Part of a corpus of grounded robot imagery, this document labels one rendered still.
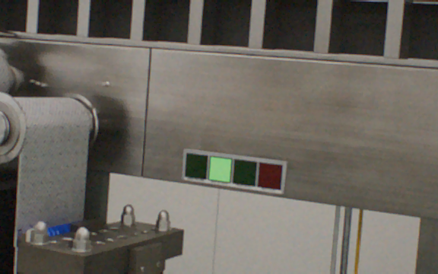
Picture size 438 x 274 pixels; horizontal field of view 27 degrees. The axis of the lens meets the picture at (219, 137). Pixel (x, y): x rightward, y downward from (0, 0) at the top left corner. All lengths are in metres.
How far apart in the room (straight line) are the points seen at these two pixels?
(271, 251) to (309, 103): 2.68
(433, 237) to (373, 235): 2.34
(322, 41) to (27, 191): 0.69
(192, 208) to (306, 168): 2.82
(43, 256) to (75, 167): 0.29
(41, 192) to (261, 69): 0.54
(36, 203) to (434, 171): 0.82
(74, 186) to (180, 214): 2.73
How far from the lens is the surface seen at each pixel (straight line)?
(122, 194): 4.94
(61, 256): 1.82
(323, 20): 1.94
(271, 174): 1.97
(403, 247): 4.34
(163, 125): 2.09
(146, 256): 1.95
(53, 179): 2.00
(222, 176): 2.02
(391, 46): 1.89
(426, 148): 1.86
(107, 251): 1.85
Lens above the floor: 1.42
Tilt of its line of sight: 5 degrees down
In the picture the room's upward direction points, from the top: 4 degrees clockwise
